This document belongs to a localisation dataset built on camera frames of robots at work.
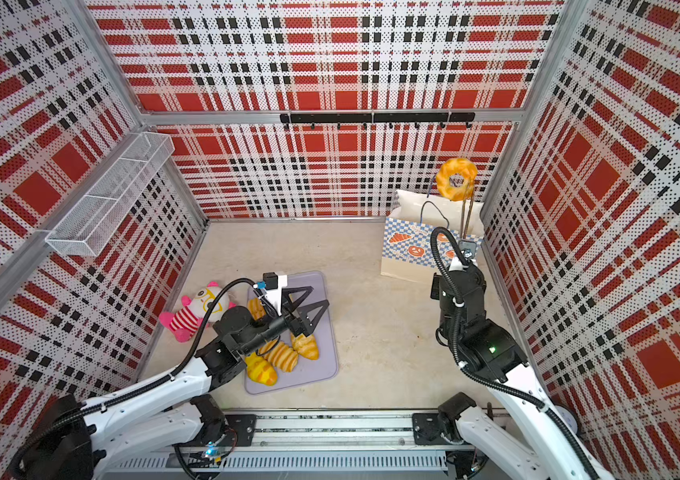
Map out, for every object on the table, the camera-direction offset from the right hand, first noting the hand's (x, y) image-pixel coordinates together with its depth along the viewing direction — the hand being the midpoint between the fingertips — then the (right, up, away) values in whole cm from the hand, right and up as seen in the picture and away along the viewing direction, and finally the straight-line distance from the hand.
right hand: (460, 266), depth 66 cm
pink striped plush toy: (-74, -18, +21) cm, 79 cm away
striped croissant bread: (-38, -24, +18) cm, 48 cm away
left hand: (-32, -9, +4) cm, 33 cm away
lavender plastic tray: (-32, -30, +19) cm, 48 cm away
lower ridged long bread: (-44, -26, +16) cm, 54 cm away
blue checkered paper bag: (-7, +2, +27) cm, 28 cm away
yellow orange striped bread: (-49, -29, +13) cm, 59 cm away
